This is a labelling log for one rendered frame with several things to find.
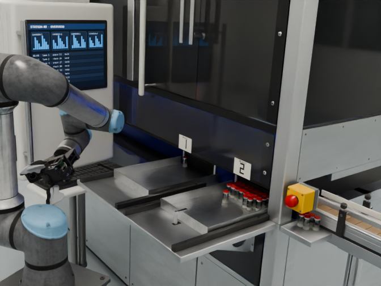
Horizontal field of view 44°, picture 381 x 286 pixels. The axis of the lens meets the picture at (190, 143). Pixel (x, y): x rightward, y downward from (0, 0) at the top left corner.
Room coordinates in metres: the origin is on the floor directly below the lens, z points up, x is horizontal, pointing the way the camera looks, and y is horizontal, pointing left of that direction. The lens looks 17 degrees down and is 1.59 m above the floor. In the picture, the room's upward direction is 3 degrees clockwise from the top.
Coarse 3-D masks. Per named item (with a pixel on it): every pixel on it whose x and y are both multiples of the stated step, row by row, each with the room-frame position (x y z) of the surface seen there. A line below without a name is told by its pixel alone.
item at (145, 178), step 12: (180, 156) 1.98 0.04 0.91; (120, 168) 1.79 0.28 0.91; (132, 168) 1.83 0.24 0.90; (144, 168) 1.87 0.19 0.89; (156, 168) 1.90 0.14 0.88; (168, 168) 1.91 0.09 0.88; (180, 168) 1.92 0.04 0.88; (120, 180) 1.74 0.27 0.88; (132, 180) 1.66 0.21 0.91; (144, 180) 1.75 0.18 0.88; (156, 180) 1.76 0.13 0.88; (168, 180) 1.76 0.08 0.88; (180, 180) 1.77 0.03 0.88; (192, 180) 1.70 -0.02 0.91; (204, 180) 1.74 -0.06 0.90; (216, 180) 1.78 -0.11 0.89; (144, 192) 1.60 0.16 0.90; (156, 192) 1.60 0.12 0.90
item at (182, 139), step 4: (180, 136) 1.86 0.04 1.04; (184, 136) 1.84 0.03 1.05; (180, 140) 1.86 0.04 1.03; (184, 140) 1.84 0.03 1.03; (188, 140) 1.82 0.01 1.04; (180, 144) 1.86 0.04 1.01; (184, 144) 1.84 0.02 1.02; (188, 144) 1.82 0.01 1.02; (180, 148) 1.86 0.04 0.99; (184, 148) 1.84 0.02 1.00; (188, 148) 1.82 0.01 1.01
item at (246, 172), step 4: (236, 160) 1.60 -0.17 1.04; (240, 160) 1.58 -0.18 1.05; (236, 164) 1.59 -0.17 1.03; (244, 164) 1.56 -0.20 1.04; (248, 164) 1.55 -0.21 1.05; (236, 168) 1.59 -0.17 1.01; (244, 168) 1.56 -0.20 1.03; (248, 168) 1.55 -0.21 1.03; (236, 172) 1.59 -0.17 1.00; (244, 172) 1.56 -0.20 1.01; (248, 172) 1.55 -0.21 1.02; (244, 176) 1.56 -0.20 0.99; (248, 176) 1.54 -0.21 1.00
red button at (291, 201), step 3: (288, 195) 1.37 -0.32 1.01; (291, 195) 1.36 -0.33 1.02; (285, 198) 1.37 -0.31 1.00; (288, 198) 1.36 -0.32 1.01; (291, 198) 1.35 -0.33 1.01; (294, 198) 1.35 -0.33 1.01; (285, 201) 1.37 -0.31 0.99; (288, 201) 1.36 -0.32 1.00; (291, 201) 1.35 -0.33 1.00; (294, 201) 1.35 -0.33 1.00; (297, 201) 1.35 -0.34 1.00; (288, 204) 1.35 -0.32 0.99; (291, 204) 1.35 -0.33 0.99; (294, 204) 1.34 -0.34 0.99; (291, 207) 1.35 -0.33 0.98
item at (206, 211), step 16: (192, 192) 1.60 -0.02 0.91; (208, 192) 1.65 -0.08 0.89; (176, 208) 1.44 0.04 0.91; (192, 208) 1.51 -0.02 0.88; (208, 208) 1.52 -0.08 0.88; (224, 208) 1.53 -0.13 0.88; (240, 208) 1.53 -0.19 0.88; (192, 224) 1.37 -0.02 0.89; (208, 224) 1.40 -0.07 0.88; (224, 224) 1.35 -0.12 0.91
